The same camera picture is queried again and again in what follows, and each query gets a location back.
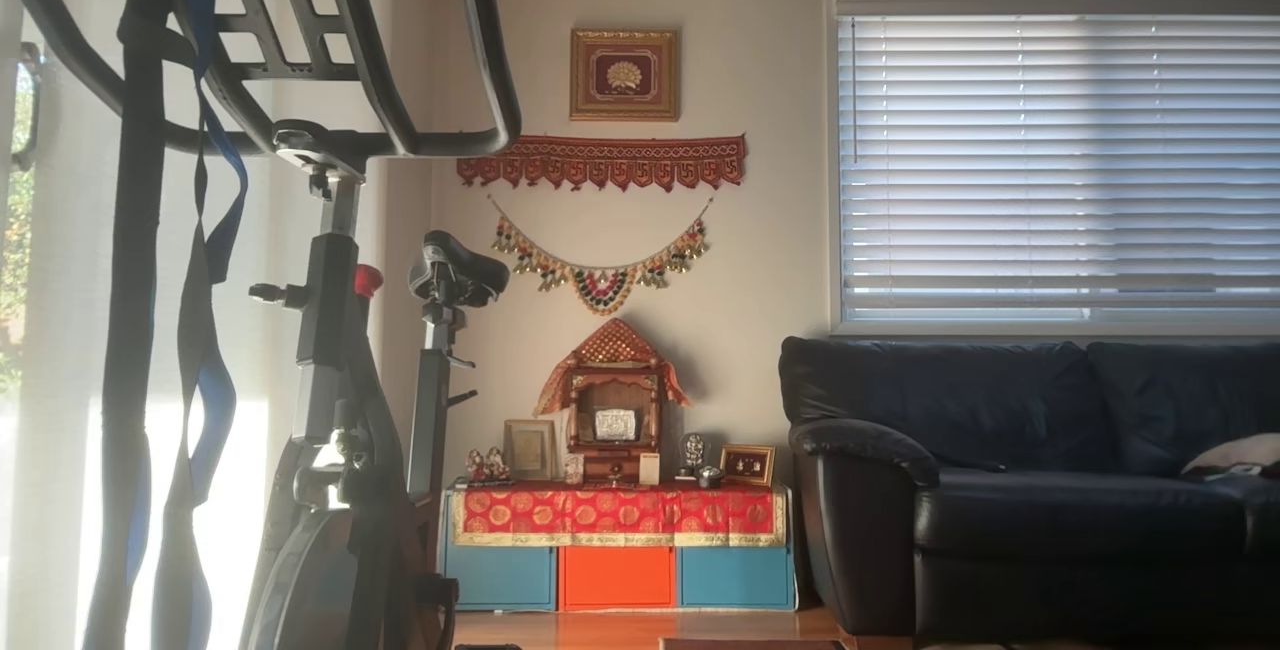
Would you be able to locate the small gold framed picture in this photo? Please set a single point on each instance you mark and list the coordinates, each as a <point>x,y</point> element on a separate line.
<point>747,465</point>

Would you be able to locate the wooden shrine with red canopy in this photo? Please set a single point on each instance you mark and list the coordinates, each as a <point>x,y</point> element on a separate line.
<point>612,400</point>

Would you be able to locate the white cushion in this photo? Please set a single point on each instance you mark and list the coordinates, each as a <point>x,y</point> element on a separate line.
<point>1240,452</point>

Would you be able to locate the beaded garland wall hanging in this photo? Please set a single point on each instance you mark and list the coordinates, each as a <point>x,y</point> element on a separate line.
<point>600,288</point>

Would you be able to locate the silver idol statue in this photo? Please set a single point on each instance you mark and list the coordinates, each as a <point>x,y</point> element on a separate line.
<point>692,450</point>

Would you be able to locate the white sheer curtain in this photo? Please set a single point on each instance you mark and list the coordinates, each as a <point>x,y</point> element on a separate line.
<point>65,280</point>

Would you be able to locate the red and gold cloth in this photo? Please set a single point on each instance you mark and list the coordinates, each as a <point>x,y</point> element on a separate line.
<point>615,513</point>

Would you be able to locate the small dark round bowl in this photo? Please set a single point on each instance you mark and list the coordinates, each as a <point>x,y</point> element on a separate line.
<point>710,477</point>

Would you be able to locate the small colourful figurines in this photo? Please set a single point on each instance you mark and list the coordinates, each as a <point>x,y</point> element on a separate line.
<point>488,467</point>

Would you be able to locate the small white card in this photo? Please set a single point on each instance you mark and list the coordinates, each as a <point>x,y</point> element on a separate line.
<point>649,469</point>

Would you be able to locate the black leather sofa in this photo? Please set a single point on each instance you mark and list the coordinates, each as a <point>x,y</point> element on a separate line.
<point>1000,490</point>

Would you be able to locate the blue and orange cabinet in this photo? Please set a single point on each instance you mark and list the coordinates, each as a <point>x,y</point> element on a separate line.
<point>617,578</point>

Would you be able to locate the white window blind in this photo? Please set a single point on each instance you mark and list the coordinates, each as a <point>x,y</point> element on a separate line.
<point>1060,160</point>

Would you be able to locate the dark floor rug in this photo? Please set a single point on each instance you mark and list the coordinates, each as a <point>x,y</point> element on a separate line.
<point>750,644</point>

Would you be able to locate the black exercise bike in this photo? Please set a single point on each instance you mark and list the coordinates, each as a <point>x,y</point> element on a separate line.
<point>330,310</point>

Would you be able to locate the small glass holder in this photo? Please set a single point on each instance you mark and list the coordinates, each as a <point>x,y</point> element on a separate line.
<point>574,471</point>

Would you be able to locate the pale standing picture frame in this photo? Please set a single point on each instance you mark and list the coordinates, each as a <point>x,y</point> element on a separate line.
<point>529,450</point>

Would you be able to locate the red embroidered wall hanging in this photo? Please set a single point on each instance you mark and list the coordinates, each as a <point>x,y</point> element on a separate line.
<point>600,162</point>

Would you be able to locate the gold framed wall picture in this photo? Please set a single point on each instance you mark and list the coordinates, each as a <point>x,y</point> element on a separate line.
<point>624,75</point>

